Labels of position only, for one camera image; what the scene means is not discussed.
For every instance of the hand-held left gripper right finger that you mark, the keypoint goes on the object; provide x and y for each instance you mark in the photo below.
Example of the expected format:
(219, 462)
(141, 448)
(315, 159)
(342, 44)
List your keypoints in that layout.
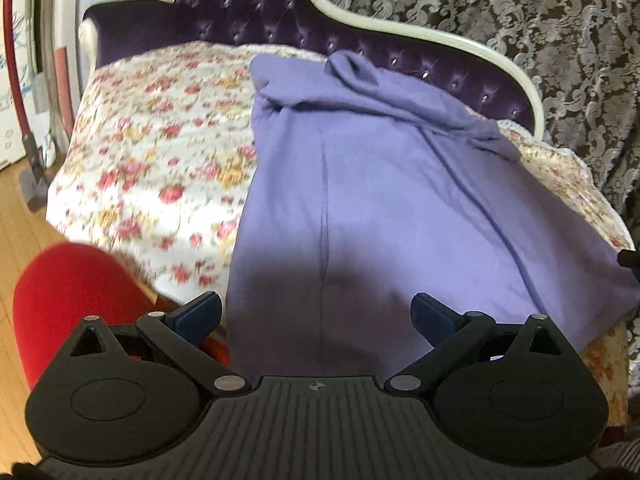
(434, 316)

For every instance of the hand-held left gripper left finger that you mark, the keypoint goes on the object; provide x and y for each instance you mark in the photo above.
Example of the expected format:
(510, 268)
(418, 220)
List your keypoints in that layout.
(197, 317)

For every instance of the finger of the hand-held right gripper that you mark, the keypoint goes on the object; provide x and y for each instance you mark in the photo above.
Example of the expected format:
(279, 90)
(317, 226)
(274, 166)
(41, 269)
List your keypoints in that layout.
(628, 258)

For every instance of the lavender garment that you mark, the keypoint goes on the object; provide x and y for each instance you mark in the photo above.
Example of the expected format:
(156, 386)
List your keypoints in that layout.
(375, 185)

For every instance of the red round stool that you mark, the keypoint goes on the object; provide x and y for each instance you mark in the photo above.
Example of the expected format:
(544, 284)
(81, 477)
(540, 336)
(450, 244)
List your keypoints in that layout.
(65, 290)

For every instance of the floral blanket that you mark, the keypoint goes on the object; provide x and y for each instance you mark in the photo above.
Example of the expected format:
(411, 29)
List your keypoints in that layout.
(150, 135)

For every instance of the grey damask curtain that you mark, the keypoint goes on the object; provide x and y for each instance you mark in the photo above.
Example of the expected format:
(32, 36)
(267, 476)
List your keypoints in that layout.
(500, 10)

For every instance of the red stick vacuum cleaner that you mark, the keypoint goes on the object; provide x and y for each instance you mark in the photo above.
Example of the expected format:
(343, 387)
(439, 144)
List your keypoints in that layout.
(17, 85)

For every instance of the purple tufted headboard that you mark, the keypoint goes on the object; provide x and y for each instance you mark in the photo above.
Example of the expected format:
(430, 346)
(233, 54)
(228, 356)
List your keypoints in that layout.
(250, 15)

